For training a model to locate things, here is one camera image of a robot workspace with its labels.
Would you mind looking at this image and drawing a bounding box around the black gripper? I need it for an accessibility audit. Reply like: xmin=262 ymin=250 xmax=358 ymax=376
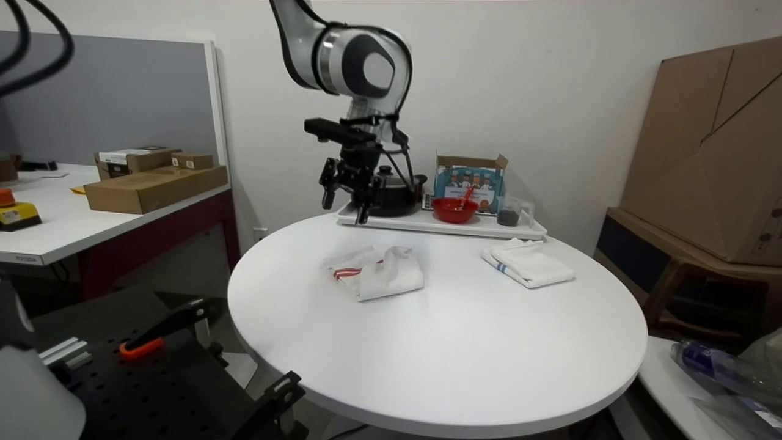
xmin=319 ymin=132 xmax=393 ymax=227

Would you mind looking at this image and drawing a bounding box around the white towel with red stripe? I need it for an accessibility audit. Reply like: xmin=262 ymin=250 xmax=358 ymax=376
xmin=327 ymin=243 xmax=431 ymax=305

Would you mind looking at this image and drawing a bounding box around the white towel with blue stripe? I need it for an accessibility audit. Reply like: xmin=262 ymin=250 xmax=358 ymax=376
xmin=480 ymin=240 xmax=579 ymax=291

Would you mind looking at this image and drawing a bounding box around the black glass pot lid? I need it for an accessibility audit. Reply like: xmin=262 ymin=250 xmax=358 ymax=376
xmin=369 ymin=163 xmax=422 ymax=189

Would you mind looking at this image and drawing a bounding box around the black cooking pot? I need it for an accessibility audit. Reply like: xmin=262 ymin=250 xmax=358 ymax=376
xmin=358 ymin=174 xmax=431 ymax=220

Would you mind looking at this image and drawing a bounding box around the red bowl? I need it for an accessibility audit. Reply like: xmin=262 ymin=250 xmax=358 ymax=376
xmin=427 ymin=193 xmax=485 ymax=227

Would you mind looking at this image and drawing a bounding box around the blue printed cardboard box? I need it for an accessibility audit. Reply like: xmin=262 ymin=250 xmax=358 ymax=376
xmin=432 ymin=152 xmax=510 ymax=216

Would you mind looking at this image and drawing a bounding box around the white rectangular tray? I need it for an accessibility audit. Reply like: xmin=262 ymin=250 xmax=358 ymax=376
xmin=334 ymin=198 xmax=551 ymax=243

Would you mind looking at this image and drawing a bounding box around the small wooden block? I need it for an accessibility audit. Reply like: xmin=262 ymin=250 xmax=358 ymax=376
xmin=169 ymin=150 xmax=217 ymax=171

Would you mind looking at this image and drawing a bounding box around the open cardboard box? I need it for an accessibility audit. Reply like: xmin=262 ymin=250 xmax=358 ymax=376
xmin=83 ymin=163 xmax=231 ymax=216

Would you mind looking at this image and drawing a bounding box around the open wooden box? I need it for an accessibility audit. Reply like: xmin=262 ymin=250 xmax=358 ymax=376
xmin=94 ymin=145 xmax=184 ymax=182

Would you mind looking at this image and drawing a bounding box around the gray partition panel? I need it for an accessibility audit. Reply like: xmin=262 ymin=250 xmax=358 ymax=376
xmin=0 ymin=31 xmax=233 ymax=192

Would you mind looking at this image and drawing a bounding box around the black perforated breadboard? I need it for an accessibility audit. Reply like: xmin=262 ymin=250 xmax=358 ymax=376
xmin=31 ymin=289 xmax=314 ymax=440

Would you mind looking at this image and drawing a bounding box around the aluminum extrusion piece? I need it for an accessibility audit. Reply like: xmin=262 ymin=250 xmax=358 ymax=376
xmin=36 ymin=336 xmax=94 ymax=370

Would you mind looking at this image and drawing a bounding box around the yellow emergency stop box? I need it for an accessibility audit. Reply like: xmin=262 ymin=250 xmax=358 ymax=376
xmin=0 ymin=187 xmax=45 ymax=234

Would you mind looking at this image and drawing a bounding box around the large brown cardboard box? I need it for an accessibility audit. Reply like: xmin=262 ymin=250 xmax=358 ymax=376
xmin=619 ymin=31 xmax=782 ymax=267

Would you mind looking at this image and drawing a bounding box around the white plastic housing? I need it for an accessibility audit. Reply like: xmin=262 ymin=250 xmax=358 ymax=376
xmin=0 ymin=277 xmax=89 ymax=440

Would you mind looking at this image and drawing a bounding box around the white side table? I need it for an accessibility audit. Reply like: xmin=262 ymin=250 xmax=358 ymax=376
xmin=635 ymin=336 xmax=782 ymax=440

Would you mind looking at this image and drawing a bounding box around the clear plastic bag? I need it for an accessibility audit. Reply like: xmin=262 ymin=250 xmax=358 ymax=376
xmin=672 ymin=325 xmax=782 ymax=430

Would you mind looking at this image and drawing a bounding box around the black corner bracket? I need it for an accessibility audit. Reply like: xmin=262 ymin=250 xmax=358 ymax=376
xmin=235 ymin=370 xmax=311 ymax=440

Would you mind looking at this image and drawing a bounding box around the black clamp with orange handle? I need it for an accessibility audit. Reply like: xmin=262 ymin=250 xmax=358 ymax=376
xmin=117 ymin=293 xmax=228 ymax=364

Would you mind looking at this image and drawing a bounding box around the white desk with red frame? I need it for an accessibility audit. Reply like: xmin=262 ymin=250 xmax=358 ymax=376
xmin=0 ymin=161 xmax=243 ymax=303

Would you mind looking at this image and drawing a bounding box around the black hose bundle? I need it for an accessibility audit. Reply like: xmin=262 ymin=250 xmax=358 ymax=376
xmin=0 ymin=0 xmax=78 ymax=97

